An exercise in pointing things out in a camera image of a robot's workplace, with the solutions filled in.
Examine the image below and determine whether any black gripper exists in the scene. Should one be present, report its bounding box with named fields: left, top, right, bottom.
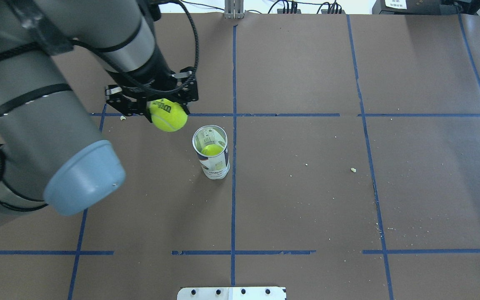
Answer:
left=105, top=58, right=199, bottom=123

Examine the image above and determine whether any yellow tennis ball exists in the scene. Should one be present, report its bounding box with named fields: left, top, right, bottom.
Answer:
left=149, top=98, right=188, bottom=133

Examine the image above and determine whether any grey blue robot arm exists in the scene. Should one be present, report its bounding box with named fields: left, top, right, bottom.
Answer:
left=0, top=0, right=199, bottom=226

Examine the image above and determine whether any clear tennis ball can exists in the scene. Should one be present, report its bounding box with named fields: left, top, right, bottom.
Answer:
left=192, top=125, right=230, bottom=180

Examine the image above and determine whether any tennis ball inside can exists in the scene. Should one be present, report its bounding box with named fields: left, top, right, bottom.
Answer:
left=201, top=144, right=224, bottom=157

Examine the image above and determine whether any aluminium frame post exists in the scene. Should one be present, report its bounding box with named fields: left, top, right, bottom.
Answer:
left=223, top=0, right=245, bottom=19

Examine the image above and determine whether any white camera stand post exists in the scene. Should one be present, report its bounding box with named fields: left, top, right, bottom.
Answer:
left=177, top=286, right=287, bottom=300

